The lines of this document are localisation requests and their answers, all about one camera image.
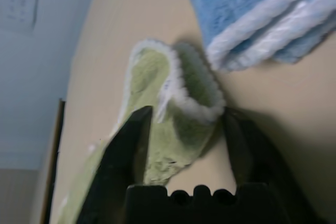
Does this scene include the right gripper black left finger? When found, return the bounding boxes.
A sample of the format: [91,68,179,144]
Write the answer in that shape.
[76,105,154,224]

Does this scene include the green towel white trim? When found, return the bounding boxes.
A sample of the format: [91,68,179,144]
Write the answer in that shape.
[47,39,226,224]

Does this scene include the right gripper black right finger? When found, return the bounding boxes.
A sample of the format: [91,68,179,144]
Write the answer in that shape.
[224,111,313,224]

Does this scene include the folded blue towel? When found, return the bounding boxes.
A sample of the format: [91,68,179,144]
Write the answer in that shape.
[151,0,336,74]

